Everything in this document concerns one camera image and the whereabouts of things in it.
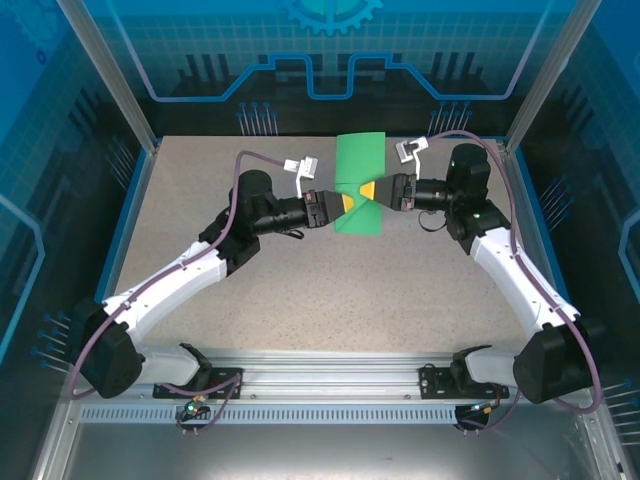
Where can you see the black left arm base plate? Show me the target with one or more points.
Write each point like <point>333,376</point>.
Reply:
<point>165,393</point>

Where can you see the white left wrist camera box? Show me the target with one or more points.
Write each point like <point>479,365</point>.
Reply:
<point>302,168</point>

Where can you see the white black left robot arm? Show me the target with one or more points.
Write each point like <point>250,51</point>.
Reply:
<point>165,287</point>

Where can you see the steel tray plate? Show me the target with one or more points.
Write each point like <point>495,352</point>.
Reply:
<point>320,450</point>

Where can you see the aluminium base beam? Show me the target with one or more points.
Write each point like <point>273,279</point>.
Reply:
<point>325,370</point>

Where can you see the green square paper sheet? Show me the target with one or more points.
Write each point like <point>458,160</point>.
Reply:
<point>360,160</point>

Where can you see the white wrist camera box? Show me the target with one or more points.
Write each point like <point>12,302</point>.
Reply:
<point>410,148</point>
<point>302,168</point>

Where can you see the aluminium side rail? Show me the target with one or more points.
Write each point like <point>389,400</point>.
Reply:
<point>532,250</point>

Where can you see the blue table edge strip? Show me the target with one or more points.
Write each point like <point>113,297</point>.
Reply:
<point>546,250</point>
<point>119,250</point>

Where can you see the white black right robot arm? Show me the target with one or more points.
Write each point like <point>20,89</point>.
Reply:
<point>500,285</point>

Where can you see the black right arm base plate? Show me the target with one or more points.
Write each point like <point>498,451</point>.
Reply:
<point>432,385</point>

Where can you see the small connector with green light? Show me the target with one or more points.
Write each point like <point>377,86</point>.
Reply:
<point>196,406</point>
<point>484,407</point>

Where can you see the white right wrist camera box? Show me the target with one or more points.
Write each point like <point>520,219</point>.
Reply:
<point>410,148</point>

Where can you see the aluminium frame post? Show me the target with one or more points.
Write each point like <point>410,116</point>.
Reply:
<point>548,75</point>
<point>118,85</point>

